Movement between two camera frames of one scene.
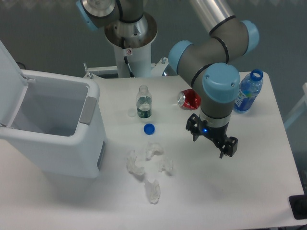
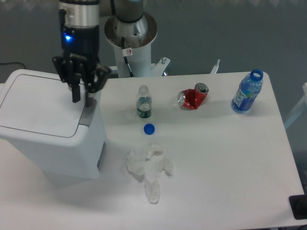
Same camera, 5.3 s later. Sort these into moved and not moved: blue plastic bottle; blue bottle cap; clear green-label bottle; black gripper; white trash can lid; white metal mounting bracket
Moved: white trash can lid; black gripper
Not moved: blue plastic bottle; white metal mounting bracket; clear green-label bottle; blue bottle cap
